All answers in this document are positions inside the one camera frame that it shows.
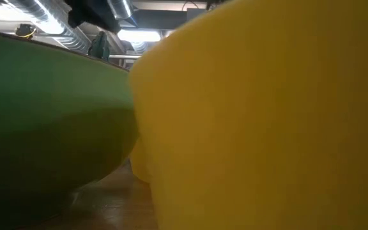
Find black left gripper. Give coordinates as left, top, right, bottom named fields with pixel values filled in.
left=64, top=0, right=122, bottom=34

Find red floral bowl green outside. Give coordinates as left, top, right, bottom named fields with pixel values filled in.
left=0, top=27, right=140, bottom=230

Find yellow plastic mini bowl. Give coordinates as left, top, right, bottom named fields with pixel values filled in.
left=128, top=0, right=368, bottom=230
left=128, top=137, right=155, bottom=185

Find green cactus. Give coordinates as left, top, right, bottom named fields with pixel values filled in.
left=87, top=30, right=111, bottom=62

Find bright ceiling light panel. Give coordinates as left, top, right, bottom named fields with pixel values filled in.
left=116, top=28, right=162, bottom=43

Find long ceiling tube light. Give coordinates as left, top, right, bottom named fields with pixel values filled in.
left=109, top=54, right=143, bottom=60

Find grey ceiling box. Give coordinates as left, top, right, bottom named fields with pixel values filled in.
left=186, top=8, right=209, bottom=20

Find small silver spiral duct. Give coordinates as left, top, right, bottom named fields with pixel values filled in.
left=107, top=0, right=134, bottom=20

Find large silver spiral duct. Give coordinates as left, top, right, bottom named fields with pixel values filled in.
left=3, top=0, right=92, bottom=54

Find dark ceiling fixture yellow cable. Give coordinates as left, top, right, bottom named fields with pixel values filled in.
left=14, top=23, right=38, bottom=40

